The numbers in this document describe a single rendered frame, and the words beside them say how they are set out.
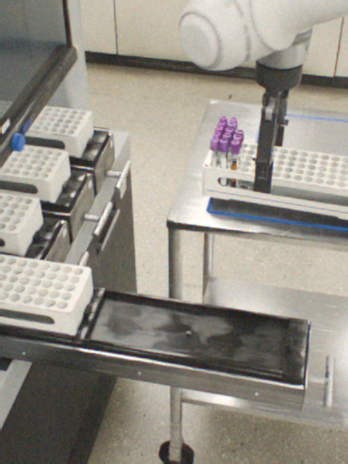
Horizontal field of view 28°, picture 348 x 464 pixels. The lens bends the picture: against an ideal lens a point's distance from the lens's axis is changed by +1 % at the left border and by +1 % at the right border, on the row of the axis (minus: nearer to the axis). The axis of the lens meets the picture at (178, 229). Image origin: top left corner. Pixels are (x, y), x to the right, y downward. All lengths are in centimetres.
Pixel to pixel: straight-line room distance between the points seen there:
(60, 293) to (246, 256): 141
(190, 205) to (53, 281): 33
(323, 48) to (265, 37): 238
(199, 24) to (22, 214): 51
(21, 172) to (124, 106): 193
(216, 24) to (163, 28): 248
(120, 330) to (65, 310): 10
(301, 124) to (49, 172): 56
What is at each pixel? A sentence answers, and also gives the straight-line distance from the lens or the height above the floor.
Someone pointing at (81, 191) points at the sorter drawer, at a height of 80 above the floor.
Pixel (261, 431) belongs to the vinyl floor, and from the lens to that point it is 198.
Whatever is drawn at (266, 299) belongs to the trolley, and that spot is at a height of 28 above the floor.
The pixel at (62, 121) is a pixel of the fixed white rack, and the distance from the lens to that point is 149.
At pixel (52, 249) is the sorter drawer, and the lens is 126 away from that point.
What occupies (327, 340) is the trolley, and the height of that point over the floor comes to 28.
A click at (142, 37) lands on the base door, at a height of 18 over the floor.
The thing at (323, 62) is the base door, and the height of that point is 15.
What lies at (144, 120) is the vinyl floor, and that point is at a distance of 314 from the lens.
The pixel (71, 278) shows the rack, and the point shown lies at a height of 86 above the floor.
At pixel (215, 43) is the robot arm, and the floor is 124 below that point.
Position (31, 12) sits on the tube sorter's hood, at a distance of 129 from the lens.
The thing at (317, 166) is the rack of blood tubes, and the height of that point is 92.
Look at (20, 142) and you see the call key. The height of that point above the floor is 98.
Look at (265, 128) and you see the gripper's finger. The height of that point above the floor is 102.
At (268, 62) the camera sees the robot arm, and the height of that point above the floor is 112.
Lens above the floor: 163
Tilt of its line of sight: 40 degrees down
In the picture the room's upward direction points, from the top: straight up
